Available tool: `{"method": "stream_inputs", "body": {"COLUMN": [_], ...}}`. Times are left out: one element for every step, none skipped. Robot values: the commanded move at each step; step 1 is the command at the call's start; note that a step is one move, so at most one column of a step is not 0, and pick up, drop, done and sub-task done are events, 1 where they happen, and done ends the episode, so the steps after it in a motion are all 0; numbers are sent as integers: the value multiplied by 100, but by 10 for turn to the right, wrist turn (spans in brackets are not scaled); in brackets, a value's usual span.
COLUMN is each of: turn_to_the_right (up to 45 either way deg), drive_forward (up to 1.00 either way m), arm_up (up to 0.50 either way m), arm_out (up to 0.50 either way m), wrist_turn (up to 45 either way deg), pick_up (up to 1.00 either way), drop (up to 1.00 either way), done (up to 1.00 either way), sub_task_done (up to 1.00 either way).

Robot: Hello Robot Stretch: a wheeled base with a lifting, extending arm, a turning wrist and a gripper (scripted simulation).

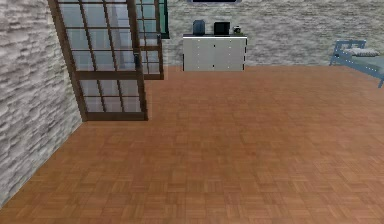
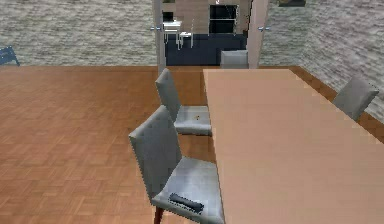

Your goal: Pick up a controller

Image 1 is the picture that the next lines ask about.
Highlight white chest of drawers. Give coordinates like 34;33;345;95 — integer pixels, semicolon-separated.
182;33;248;72

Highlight brown glass-paned room door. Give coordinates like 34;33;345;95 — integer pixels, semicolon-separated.
135;0;165;81
47;0;149;122

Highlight blue framed bed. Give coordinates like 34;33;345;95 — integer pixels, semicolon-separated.
329;39;384;89

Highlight dark green framed window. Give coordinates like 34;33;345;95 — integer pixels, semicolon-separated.
158;0;170;40

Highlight black square box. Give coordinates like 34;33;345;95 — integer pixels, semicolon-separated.
213;21;231;36

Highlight blue-grey rounded box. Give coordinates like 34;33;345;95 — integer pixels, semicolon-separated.
192;19;206;36

